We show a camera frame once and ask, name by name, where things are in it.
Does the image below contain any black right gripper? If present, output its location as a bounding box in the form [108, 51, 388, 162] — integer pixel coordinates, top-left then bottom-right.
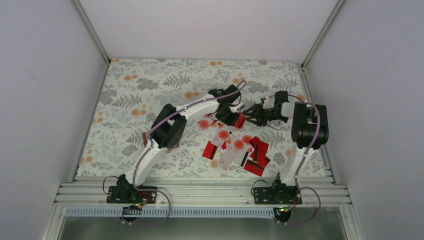
[243, 102, 288, 127]

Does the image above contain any red card with gold logo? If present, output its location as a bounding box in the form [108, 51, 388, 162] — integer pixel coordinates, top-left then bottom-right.
[234, 114, 247, 130]

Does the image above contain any white card red circle top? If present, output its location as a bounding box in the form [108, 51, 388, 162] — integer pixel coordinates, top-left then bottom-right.
[197, 119, 213, 130]

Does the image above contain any white card red circle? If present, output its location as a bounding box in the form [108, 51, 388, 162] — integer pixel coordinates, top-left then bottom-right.
[211, 125, 232, 147]
[197, 119, 213, 130]
[231, 139, 246, 151]

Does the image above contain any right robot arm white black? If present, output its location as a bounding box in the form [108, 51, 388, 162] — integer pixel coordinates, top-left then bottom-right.
[243, 90, 329, 205]

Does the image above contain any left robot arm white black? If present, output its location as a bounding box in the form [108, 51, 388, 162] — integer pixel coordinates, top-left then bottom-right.
[116, 82, 246, 203]

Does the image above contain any white card red circle middle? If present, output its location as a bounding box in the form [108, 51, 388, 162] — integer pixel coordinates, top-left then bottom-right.
[211, 125, 232, 147]

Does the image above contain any white card red circle centre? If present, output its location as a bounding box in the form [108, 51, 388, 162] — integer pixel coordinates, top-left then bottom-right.
[231, 139, 246, 151]

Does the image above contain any red card black stripe left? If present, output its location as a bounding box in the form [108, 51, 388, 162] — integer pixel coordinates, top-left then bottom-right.
[202, 141, 218, 160]

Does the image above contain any dark red card right upper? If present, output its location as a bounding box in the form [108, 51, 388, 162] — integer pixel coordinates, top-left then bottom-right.
[248, 136, 269, 162]

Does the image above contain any dark red card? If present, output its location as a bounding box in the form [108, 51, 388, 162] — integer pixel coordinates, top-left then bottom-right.
[248, 136, 269, 162]
[243, 158, 270, 177]

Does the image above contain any white card pale pattern bottom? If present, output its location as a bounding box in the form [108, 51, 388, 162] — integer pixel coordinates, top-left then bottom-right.
[218, 148, 236, 170]

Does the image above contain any white card black stripe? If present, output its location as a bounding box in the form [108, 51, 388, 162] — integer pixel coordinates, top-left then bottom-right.
[232, 150, 250, 167]

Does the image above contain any dark red card bottom right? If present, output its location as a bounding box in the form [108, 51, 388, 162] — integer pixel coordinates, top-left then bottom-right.
[243, 158, 270, 177]

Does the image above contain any floral patterned table mat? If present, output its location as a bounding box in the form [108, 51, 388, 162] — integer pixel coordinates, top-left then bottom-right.
[76, 58, 306, 178]

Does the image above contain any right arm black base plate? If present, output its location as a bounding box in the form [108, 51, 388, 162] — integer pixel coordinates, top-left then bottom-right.
[252, 185, 303, 205]

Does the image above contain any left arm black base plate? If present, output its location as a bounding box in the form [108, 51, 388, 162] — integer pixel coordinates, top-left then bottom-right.
[106, 186, 158, 205]

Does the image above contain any aluminium rail frame front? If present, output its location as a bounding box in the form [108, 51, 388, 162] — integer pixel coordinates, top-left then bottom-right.
[41, 174, 363, 240]

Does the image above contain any slotted grey cable duct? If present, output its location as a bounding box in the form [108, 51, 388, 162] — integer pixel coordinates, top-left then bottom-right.
[64, 206, 274, 219]

